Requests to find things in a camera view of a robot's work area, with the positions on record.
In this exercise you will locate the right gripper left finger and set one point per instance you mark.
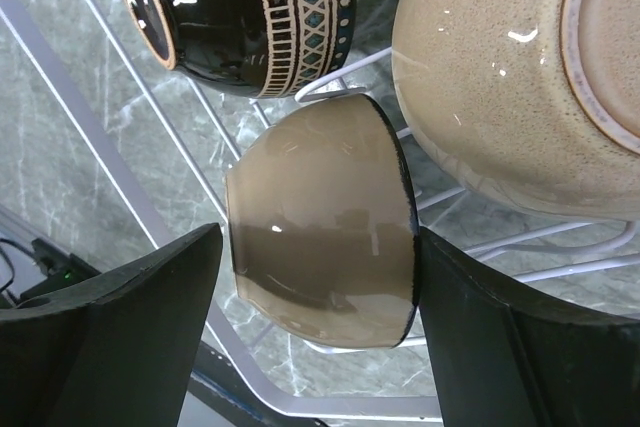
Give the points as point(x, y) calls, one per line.
point(115, 350)

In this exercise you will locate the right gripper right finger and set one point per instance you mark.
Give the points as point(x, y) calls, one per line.
point(506, 354)

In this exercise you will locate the brown bowl black interior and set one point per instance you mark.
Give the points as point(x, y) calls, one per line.
point(323, 226)

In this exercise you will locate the beige speckled bowl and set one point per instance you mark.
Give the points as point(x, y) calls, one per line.
point(531, 103)

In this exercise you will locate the black patterned bowl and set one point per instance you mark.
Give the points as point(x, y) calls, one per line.
point(248, 48)

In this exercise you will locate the white wire dish rack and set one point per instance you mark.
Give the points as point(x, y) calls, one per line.
point(111, 155)

